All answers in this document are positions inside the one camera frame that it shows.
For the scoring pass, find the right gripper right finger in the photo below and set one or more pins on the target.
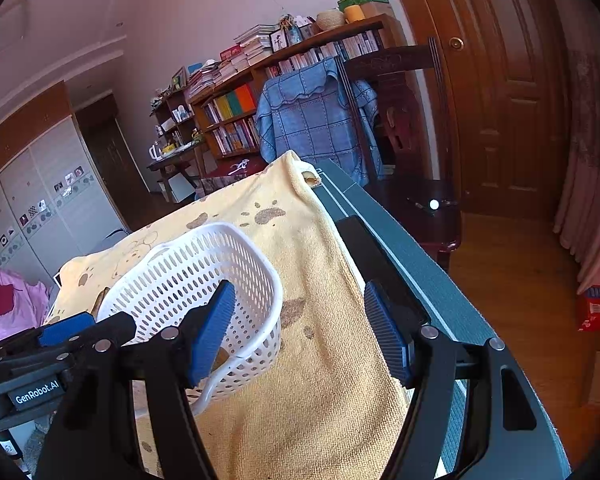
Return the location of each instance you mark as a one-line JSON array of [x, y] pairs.
[[421, 359]]

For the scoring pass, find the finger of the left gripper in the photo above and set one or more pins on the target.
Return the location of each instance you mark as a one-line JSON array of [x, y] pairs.
[[101, 340], [58, 332]]

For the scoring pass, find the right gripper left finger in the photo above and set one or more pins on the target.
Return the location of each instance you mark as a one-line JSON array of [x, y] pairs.
[[172, 361]]

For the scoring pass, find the white plastic basket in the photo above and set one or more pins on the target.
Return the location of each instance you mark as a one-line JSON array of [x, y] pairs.
[[181, 275]]

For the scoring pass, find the pink bed blanket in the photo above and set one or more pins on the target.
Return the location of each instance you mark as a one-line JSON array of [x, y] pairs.
[[30, 305]]

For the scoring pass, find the yellow bear print towel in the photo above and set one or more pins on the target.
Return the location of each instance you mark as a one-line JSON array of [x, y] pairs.
[[327, 408]]

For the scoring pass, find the white wardrobe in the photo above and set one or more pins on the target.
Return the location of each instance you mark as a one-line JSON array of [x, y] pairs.
[[53, 206]]

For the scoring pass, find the white electric kettle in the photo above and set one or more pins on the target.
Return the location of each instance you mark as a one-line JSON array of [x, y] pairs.
[[155, 152]]

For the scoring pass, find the red gift box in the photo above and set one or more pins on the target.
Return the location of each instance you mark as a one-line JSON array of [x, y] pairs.
[[231, 170]]

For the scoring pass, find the small wooden desk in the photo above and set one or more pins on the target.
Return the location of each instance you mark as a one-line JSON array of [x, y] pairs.
[[187, 162]]

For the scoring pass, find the pink curtain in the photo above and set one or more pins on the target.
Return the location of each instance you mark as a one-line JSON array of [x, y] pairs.
[[578, 219]]

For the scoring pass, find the small open shelf unit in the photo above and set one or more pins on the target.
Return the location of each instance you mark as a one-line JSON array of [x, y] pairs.
[[175, 116]]

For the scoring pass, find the dark wooden chair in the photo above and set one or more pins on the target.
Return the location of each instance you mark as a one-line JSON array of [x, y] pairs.
[[426, 208]]

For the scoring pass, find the blue plaid cloth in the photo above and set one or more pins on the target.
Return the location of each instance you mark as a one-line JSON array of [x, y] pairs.
[[307, 111]]

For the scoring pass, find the wooden bookshelf with books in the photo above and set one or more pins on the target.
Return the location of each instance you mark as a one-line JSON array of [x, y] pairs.
[[231, 113]]

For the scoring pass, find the brown wooden door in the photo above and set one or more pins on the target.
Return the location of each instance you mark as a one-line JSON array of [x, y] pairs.
[[505, 72]]

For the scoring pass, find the woven basket on shelf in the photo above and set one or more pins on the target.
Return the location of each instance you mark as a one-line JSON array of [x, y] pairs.
[[330, 19]]

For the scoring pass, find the yellow jar on shelf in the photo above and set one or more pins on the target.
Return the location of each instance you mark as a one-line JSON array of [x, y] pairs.
[[353, 13]]

